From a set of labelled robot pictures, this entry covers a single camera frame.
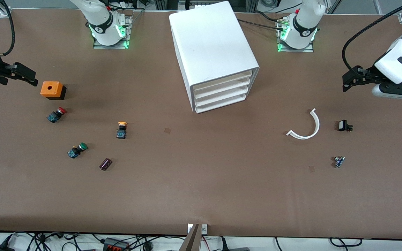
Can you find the yellow push button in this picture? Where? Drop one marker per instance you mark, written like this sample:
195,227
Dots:
121,133

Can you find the black rectangular switch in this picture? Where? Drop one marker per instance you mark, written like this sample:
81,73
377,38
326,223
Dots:
343,125

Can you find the brown stand post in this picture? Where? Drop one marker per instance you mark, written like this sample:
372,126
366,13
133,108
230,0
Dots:
191,242

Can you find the purple cylindrical capacitor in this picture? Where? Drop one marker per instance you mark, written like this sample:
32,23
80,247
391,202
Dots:
105,164

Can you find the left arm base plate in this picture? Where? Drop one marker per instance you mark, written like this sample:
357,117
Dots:
295,50

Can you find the green push button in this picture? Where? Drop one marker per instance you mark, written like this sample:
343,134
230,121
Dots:
77,150

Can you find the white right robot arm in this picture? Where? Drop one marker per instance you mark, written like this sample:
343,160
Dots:
99,17

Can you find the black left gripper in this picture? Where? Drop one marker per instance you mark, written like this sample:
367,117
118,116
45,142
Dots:
371,75

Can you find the orange button box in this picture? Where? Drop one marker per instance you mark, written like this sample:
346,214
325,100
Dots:
51,90

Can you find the red push button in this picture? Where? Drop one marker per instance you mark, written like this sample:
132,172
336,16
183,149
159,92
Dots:
56,115

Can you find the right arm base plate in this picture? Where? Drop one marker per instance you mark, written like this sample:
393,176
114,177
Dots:
110,46

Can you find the black red power strip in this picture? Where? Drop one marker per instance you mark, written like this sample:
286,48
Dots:
115,245

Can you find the white curved plastic bracket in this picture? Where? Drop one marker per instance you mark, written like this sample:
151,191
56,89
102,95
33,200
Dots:
318,124

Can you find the small metal connector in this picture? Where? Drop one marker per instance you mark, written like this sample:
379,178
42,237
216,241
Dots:
339,162

